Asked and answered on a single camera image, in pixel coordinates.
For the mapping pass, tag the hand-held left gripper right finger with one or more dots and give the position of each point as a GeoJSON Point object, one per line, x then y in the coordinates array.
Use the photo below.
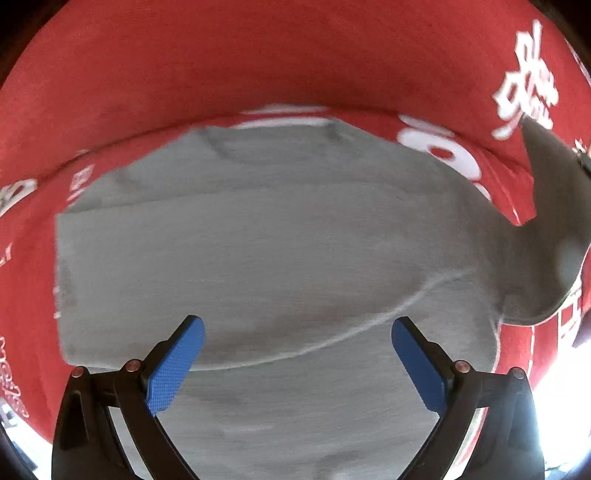
{"type": "Point", "coordinates": [418, 364]}

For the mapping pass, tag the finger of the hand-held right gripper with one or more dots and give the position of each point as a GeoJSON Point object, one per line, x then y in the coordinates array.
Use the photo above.
{"type": "Point", "coordinates": [585, 159]}

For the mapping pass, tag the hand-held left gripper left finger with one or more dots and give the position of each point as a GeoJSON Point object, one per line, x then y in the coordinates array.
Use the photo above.
{"type": "Point", "coordinates": [178, 355]}

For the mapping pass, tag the grey small shirt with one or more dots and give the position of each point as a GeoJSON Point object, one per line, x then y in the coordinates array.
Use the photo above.
{"type": "Point", "coordinates": [286, 240]}

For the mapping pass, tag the red printed blanket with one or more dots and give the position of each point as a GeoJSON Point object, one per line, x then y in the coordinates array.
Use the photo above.
{"type": "Point", "coordinates": [184, 69]}

